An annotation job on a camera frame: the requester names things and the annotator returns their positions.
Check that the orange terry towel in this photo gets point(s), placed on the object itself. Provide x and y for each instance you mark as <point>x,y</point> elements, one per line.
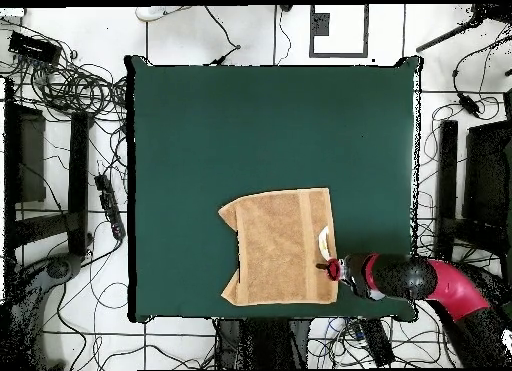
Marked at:
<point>276,247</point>

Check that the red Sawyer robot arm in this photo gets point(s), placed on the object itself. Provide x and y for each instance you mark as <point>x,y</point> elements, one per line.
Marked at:
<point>400,275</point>

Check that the black power strip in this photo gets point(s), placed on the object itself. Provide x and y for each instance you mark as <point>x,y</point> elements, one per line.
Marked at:
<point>376,343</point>
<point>110,207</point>

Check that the dark green table cloth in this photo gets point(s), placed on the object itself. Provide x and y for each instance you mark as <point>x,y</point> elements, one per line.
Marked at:
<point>280,127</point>

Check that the black power adapter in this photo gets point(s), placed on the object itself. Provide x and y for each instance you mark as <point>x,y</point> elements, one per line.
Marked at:
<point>468,104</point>

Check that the grey framed square board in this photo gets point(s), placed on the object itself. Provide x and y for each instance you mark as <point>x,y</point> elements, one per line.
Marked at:
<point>320,24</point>

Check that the black tripod rod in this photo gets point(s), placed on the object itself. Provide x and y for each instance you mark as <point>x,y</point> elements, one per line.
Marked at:
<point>448,36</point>

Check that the grey stand base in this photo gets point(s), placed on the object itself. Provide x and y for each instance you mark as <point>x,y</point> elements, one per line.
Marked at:
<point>56,269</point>

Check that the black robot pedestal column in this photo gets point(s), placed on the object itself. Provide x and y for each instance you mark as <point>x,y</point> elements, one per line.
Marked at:
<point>272,343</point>

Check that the black metal frame stand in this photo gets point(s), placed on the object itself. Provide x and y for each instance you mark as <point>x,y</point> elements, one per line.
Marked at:
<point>447,167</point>
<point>78,167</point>

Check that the black network switch box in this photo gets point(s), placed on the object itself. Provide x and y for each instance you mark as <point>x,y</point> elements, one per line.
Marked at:
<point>34,48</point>

